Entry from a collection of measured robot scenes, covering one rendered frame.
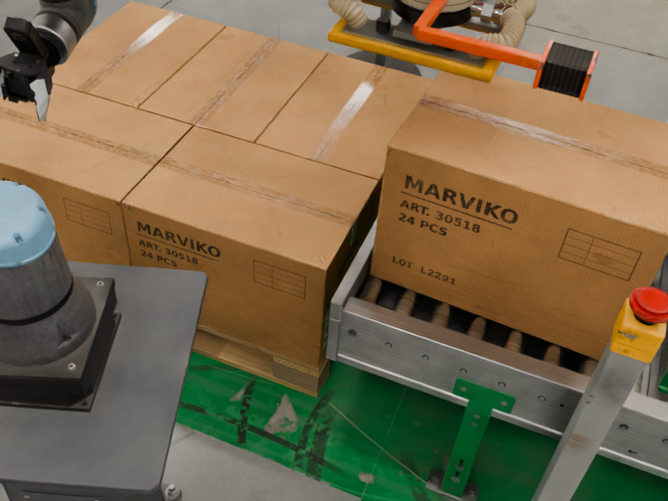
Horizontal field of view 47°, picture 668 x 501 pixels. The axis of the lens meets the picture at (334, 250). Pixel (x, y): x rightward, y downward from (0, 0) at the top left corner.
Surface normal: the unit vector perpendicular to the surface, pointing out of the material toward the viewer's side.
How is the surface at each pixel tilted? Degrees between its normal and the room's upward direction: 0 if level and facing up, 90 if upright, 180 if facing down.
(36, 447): 0
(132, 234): 90
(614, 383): 90
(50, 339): 70
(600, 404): 90
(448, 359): 90
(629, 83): 0
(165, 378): 0
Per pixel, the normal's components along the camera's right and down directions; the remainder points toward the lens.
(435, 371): -0.37, 0.63
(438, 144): 0.07, -0.72
